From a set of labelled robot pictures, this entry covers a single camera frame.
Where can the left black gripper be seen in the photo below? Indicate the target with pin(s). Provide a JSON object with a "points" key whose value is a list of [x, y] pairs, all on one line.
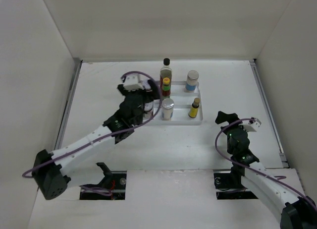
{"points": [[154, 95]]}

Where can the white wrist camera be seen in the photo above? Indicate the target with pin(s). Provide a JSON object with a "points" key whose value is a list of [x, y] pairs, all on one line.
{"points": [[251, 125], [132, 82]]}

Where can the red lid spice jar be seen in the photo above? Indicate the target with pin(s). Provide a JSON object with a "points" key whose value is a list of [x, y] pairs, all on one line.
{"points": [[148, 110], [147, 86]]}

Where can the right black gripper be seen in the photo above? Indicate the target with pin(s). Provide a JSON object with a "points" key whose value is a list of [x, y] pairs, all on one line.
{"points": [[222, 117]]}

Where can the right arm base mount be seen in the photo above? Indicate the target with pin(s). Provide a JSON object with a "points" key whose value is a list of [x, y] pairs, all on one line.
{"points": [[228, 185]]}

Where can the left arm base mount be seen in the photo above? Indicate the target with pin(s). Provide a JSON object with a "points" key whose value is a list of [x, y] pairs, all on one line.
{"points": [[111, 187]]}

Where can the blue label white powder jar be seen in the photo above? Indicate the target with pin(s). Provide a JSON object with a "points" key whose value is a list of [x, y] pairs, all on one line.
{"points": [[192, 80]]}

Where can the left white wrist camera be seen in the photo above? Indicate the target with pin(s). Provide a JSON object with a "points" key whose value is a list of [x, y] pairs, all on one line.
{"points": [[132, 82]]}

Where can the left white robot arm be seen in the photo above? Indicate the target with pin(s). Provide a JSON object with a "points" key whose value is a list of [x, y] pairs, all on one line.
{"points": [[52, 170]]}

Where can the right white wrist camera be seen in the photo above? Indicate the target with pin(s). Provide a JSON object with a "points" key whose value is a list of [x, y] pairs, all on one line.
{"points": [[251, 125]]}

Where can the red chili sauce bottle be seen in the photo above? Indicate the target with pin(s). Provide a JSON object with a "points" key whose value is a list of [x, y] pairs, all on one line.
{"points": [[166, 87]]}

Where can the small yellow label bottle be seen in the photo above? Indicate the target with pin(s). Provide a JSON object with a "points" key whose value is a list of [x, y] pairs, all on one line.
{"points": [[194, 108]]}

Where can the silver lid clear jar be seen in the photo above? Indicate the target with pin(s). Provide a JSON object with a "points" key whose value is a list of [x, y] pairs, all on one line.
{"points": [[167, 109]]}

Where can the white divided organizer tray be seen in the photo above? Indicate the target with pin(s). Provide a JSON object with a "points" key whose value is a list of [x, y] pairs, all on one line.
{"points": [[182, 103]]}

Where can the tall dark sauce bottle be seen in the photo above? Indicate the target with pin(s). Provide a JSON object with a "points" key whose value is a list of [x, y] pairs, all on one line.
{"points": [[165, 72]]}

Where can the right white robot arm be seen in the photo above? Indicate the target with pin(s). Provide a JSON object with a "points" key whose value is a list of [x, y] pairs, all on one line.
{"points": [[291, 208]]}

